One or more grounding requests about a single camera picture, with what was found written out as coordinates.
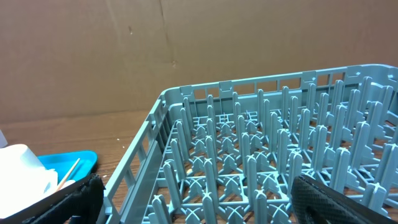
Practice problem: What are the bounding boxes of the brown cardboard backdrop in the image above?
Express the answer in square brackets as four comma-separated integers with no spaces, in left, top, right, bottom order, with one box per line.
[1,1,397,123]

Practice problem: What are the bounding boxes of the grey plastic dishwasher rack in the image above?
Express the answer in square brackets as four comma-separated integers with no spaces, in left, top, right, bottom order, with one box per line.
[98,64,397,223]

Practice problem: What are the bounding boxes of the teal plastic serving tray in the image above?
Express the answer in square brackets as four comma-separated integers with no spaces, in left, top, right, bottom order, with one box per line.
[37,151,98,182]

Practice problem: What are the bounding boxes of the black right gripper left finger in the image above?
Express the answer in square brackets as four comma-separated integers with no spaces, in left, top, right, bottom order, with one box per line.
[21,173,105,224]

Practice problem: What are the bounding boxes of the wooden chopstick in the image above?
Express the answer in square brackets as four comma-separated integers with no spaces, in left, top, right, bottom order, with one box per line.
[55,158,80,192]

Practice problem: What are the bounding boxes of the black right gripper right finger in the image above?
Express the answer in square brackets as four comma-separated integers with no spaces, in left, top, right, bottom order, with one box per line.
[290,175,395,224]

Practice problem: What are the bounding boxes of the white paper cup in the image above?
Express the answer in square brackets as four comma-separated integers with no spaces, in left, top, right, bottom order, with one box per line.
[1,144,58,219]

